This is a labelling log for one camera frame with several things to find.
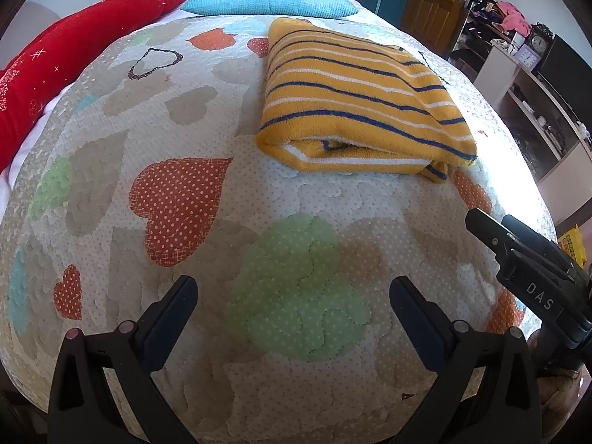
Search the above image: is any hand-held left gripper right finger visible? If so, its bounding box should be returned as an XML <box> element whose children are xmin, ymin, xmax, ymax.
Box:
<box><xmin>390</xmin><ymin>276</ymin><xmax>543</xmax><ymax>444</ymax></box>

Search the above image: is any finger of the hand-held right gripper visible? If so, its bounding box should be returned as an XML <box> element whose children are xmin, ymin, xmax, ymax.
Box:
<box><xmin>502</xmin><ymin>215</ymin><xmax>560</xmax><ymax>255</ymax></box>
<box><xmin>465</xmin><ymin>208</ymin><xmax>512</xmax><ymax>262</ymax></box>

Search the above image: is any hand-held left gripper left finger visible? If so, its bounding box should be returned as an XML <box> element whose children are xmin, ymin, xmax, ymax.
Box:
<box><xmin>47</xmin><ymin>276</ymin><xmax>199</xmax><ymax>444</ymax></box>

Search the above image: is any yellow striped sweater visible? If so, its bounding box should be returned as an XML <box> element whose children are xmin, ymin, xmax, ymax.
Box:
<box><xmin>256</xmin><ymin>17</ymin><xmax>478</xmax><ymax>183</ymax></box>

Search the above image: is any person's right forearm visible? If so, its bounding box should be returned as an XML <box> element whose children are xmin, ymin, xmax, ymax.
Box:
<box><xmin>527</xmin><ymin>337</ymin><xmax>592</xmax><ymax>444</ymax></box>

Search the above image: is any yellow box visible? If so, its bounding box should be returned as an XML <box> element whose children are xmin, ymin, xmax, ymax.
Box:
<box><xmin>557</xmin><ymin>224</ymin><xmax>586</xmax><ymax>265</ymax></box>

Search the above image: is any heart-printed quilted bedspread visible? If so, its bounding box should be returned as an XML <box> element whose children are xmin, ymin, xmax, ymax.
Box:
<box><xmin>0</xmin><ymin>9</ymin><xmax>558</xmax><ymax>444</ymax></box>

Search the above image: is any black television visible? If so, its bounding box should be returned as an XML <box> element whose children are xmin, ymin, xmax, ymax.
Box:
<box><xmin>539</xmin><ymin>34</ymin><xmax>592</xmax><ymax>127</ymax></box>

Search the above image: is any white shelf unit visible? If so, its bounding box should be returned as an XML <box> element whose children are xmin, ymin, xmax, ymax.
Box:
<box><xmin>448</xmin><ymin>0</ymin><xmax>592</xmax><ymax>227</ymax></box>

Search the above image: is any small purple clock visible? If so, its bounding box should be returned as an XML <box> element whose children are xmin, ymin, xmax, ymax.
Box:
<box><xmin>517</xmin><ymin>46</ymin><xmax>539</xmax><ymax>73</ymax></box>

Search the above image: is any dark round clock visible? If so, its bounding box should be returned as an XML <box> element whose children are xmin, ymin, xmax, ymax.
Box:
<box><xmin>527</xmin><ymin>23</ymin><xmax>554</xmax><ymax>57</ymax></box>

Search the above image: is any pink cloth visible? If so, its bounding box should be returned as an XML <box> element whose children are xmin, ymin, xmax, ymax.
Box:
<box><xmin>497</xmin><ymin>2</ymin><xmax>532</xmax><ymax>33</ymax></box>

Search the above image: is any wooden door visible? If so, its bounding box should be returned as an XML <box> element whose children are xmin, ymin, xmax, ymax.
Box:
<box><xmin>402</xmin><ymin>0</ymin><xmax>479</xmax><ymax>47</ymax></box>

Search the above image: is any red embroidered quilt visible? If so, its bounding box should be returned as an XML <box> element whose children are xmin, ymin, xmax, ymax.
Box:
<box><xmin>0</xmin><ymin>0</ymin><xmax>199</xmax><ymax>174</ymax></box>

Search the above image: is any grey round headboard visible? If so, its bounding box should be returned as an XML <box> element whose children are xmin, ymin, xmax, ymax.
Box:
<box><xmin>9</xmin><ymin>2</ymin><xmax>62</xmax><ymax>47</ymax></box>

